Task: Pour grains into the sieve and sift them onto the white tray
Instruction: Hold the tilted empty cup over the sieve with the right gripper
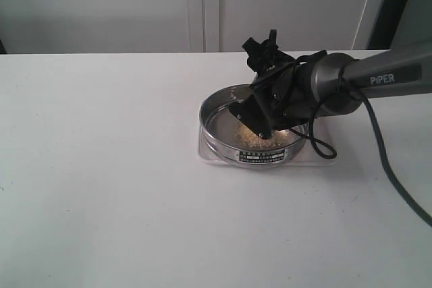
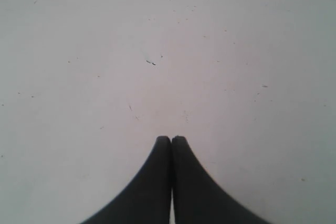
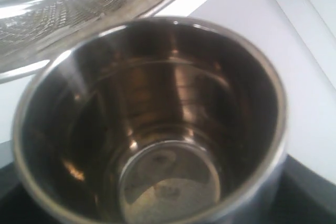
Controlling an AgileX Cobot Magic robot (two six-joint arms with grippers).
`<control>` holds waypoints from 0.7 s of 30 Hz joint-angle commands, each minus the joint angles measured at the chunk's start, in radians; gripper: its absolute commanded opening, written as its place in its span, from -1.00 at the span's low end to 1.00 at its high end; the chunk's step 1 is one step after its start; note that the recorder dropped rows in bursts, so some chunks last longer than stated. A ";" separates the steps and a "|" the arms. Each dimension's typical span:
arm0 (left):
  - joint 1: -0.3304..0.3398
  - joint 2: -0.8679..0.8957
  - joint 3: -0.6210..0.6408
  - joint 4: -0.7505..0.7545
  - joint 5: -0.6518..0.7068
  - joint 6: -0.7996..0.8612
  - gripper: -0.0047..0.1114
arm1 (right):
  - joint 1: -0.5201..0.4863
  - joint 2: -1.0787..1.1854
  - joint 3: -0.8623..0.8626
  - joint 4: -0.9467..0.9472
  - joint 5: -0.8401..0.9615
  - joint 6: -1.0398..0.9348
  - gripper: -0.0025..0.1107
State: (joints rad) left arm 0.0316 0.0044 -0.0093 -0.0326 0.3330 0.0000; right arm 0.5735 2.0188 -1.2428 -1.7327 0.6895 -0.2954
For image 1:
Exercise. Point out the yellow and white grain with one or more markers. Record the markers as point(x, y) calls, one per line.
point(247, 138)

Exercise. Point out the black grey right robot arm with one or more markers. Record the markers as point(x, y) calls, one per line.
point(335, 77)

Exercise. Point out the dark vertical post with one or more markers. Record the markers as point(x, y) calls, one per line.
point(386, 24)

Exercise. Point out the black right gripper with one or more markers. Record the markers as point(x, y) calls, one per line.
point(281, 100)

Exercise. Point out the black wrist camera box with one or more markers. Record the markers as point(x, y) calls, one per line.
point(264, 57)

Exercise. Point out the round steel mesh sieve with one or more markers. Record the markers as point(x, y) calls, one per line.
point(225, 140)

